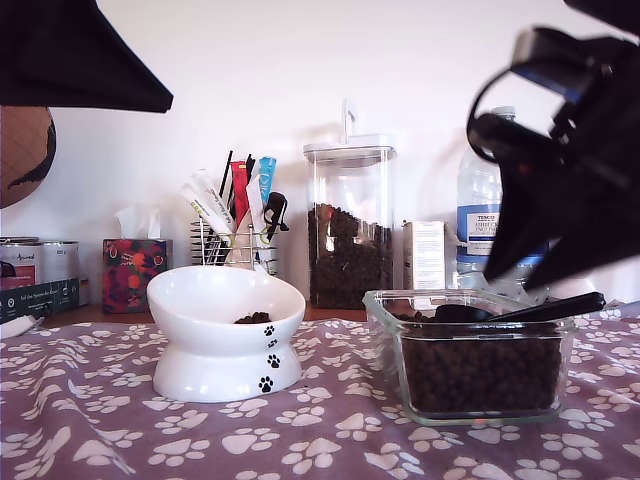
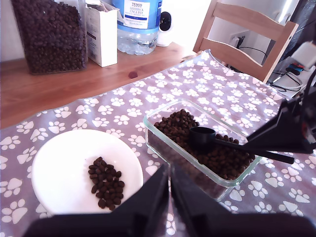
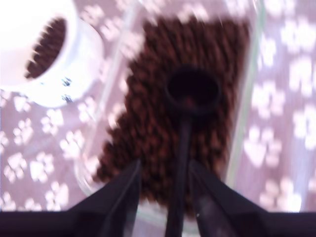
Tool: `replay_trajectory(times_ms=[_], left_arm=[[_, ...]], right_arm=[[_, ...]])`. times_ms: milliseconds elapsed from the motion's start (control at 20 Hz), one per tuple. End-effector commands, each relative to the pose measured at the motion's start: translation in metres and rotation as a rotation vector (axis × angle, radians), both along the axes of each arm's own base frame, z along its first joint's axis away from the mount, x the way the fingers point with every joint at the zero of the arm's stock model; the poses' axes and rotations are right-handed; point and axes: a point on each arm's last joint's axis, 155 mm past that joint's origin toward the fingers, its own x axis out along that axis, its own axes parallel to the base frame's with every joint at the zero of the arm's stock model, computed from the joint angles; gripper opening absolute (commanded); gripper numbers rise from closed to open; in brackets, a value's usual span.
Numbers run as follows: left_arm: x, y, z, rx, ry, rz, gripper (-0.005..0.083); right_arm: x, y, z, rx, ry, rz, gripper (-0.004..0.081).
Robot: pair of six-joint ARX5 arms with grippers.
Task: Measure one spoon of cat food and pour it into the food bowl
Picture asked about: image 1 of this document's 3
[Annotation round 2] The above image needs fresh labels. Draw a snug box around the black plastic measuring spoon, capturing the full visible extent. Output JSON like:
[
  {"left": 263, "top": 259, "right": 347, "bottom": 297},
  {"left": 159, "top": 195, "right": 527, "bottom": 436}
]
[{"left": 433, "top": 292, "right": 607, "bottom": 324}]

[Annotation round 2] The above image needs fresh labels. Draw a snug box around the small brown kibble pile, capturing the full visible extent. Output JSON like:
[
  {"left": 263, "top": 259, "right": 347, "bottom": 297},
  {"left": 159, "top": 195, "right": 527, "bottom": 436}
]
[{"left": 233, "top": 310, "right": 274, "bottom": 325}]

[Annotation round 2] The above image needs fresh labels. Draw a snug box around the white ceramic paw-print cat bowl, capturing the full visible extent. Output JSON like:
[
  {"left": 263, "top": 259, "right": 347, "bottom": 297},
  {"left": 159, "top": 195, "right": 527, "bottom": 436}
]
[{"left": 146, "top": 265, "right": 306, "bottom": 404}]

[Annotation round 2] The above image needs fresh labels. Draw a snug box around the large clear water bottle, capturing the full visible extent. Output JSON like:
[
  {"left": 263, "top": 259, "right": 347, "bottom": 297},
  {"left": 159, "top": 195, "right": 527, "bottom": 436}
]
[{"left": 455, "top": 105, "right": 551, "bottom": 306}]

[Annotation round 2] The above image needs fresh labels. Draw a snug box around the round brown woven disc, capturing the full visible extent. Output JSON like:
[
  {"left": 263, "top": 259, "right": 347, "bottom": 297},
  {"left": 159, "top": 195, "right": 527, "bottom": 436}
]
[{"left": 0, "top": 104, "right": 58, "bottom": 210}]

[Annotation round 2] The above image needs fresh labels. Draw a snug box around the small grey printed carton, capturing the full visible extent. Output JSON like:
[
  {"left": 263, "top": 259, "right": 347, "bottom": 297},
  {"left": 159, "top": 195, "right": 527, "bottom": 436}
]
[{"left": 401, "top": 220, "right": 447, "bottom": 291}]

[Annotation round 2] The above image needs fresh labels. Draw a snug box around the brown kibble mass in dish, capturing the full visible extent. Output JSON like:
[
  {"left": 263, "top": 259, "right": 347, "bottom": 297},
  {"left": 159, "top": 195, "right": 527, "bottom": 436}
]
[{"left": 398, "top": 309, "right": 561, "bottom": 415}]

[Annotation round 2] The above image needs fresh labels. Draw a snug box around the white tissue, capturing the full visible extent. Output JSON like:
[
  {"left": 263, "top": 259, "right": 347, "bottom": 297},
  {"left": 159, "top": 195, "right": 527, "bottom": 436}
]
[{"left": 113, "top": 205, "right": 163, "bottom": 241}]

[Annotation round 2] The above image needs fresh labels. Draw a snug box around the tall clear jar white lid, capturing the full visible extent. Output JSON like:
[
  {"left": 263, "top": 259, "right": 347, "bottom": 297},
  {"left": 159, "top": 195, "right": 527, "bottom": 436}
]
[{"left": 302, "top": 97, "right": 399, "bottom": 310}]

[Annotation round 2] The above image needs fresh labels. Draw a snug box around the white sachet with script print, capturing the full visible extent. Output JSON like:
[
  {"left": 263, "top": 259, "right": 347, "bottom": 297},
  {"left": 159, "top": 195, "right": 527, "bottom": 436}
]
[{"left": 191, "top": 169, "right": 235, "bottom": 234}]

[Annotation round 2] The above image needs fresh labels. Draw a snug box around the thin black stick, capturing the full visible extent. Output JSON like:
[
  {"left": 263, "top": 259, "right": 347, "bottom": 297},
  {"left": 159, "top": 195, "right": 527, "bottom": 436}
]
[{"left": 217, "top": 149, "right": 234, "bottom": 201}]

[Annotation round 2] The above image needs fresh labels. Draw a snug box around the brown kibble in tall jar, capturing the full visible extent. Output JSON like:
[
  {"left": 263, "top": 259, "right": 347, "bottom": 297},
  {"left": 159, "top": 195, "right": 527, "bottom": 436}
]
[{"left": 306, "top": 201, "right": 393, "bottom": 310}]

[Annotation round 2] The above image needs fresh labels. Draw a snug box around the white sachet with green print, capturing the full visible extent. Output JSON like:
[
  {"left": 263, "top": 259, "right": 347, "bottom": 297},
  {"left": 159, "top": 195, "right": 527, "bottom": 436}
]
[{"left": 179, "top": 182, "right": 236, "bottom": 247}]

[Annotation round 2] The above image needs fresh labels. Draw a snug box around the square clear glass dish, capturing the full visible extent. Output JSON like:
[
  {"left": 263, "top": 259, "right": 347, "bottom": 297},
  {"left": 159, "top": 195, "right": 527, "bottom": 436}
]
[{"left": 361, "top": 288, "right": 576, "bottom": 427}]

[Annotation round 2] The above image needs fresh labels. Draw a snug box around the tin can with white label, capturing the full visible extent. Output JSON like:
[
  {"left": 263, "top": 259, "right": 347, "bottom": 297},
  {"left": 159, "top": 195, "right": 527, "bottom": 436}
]
[{"left": 41, "top": 240, "right": 80, "bottom": 284}]

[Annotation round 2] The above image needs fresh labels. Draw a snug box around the tin can with red label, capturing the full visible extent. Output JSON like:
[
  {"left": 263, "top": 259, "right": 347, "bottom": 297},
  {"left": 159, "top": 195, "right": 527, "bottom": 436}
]
[{"left": 0, "top": 236, "right": 43, "bottom": 291}]

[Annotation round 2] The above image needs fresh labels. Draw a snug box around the red treat sachet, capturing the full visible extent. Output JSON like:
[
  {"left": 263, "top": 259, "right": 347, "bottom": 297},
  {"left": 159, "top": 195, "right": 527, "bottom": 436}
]
[{"left": 229, "top": 159, "right": 253, "bottom": 229}]

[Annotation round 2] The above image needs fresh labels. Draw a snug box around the blue treat sachet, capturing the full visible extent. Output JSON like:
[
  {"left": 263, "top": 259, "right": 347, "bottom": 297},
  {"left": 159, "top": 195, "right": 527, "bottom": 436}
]
[{"left": 256, "top": 156, "right": 278, "bottom": 206}]

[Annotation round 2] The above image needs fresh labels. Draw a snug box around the floral tissue box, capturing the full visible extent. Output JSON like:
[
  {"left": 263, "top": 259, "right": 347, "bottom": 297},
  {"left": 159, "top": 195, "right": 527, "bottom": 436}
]
[{"left": 101, "top": 237, "right": 174, "bottom": 315}]

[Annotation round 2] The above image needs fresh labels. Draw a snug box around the dark green flat carton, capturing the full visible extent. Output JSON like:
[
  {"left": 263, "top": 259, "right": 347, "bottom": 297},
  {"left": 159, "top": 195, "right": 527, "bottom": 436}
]
[{"left": 0, "top": 277, "right": 82, "bottom": 325}]

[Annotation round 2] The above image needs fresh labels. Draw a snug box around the black plastic clip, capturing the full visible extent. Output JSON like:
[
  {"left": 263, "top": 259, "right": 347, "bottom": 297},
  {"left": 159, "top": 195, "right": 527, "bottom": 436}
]
[{"left": 262, "top": 192, "right": 290, "bottom": 242}]

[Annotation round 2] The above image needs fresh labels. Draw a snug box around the small white flat dish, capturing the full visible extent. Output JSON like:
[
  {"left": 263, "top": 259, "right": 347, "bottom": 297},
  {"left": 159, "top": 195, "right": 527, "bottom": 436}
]
[{"left": 0, "top": 315, "right": 44, "bottom": 341}]

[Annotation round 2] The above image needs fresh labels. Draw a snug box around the purple paw-print cloth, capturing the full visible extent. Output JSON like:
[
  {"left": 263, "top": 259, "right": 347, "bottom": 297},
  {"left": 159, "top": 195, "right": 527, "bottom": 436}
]
[{"left": 0, "top": 301, "right": 640, "bottom": 480}]

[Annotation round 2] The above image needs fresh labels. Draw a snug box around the small white round camera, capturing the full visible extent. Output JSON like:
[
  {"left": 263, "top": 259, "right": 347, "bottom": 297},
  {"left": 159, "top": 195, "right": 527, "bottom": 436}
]
[{"left": 548, "top": 264, "right": 599, "bottom": 306}]

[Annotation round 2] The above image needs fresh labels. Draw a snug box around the thin black camera cable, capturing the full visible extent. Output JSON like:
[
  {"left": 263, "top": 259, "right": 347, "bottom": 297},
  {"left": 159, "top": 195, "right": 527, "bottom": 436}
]
[{"left": 466, "top": 64, "right": 519, "bottom": 164}]

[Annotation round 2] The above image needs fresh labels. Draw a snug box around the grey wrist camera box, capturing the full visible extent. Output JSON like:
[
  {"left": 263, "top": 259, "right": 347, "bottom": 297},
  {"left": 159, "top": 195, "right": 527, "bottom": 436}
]
[{"left": 510, "top": 27, "right": 614, "bottom": 104}]

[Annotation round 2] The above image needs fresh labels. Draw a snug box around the chrome wire basket holder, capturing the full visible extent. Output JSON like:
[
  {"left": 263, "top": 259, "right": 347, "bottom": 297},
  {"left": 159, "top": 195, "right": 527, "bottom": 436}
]
[{"left": 188, "top": 219, "right": 278, "bottom": 276}]

